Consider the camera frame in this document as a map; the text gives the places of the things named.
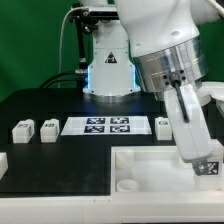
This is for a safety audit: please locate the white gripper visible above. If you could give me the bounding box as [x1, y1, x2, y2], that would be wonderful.
[164, 84, 213, 163]

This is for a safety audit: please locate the white square tabletop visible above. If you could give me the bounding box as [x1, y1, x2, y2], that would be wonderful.
[111, 146, 199, 193]

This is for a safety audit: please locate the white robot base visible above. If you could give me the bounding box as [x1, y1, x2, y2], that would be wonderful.
[83, 20, 140, 103]

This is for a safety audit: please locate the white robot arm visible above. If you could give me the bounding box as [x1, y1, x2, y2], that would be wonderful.
[115, 0, 224, 163]

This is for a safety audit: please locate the white block left edge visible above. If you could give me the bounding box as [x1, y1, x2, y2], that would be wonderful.
[0, 153, 8, 180]

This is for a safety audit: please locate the white obstacle fixture wall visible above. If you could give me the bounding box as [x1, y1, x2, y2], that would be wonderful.
[0, 145, 224, 224]

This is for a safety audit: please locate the white AprilTag base plate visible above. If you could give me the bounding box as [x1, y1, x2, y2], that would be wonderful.
[61, 116, 152, 136]

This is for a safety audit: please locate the black camera stand pole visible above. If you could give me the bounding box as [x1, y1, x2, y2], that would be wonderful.
[75, 16, 88, 88]

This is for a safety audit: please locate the black cable bundle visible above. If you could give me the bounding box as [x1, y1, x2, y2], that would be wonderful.
[39, 70, 88, 90]

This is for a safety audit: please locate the black camera on stand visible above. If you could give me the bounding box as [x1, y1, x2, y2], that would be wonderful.
[69, 5, 119, 35]

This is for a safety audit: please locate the white cable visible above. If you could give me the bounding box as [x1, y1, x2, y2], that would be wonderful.
[57, 7, 81, 89]

